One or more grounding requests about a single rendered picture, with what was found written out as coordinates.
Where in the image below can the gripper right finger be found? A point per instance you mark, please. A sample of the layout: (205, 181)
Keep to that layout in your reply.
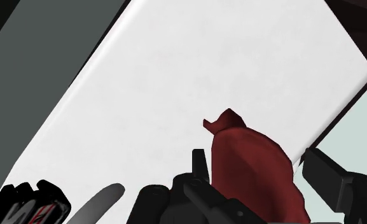
(329, 180)

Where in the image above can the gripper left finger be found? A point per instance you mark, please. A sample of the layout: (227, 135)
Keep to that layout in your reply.
(201, 198)

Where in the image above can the dark red vase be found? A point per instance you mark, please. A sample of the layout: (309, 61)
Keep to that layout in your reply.
(251, 173)

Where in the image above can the white table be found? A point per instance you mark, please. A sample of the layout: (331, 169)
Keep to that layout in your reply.
(201, 68)

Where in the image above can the black object with red-white print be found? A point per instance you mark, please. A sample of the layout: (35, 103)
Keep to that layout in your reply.
(31, 204)

